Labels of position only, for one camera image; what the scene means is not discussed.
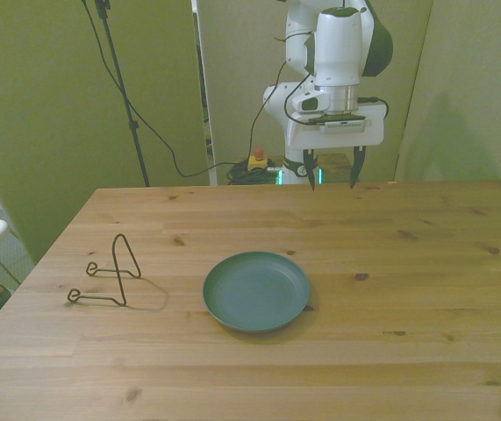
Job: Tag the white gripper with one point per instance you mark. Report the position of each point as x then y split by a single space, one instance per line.
338 139

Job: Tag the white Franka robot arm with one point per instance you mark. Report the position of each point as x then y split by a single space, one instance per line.
338 44

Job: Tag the black tripod pole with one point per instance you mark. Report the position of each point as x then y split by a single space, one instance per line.
133 126

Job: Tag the yellow emergency stop box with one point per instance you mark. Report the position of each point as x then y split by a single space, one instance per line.
257 165

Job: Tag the dark green round plate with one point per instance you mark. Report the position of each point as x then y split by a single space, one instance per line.
256 291

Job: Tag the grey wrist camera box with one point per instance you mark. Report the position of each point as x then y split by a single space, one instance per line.
342 124

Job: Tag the beige partition panel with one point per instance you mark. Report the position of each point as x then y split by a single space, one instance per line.
241 66
48 109

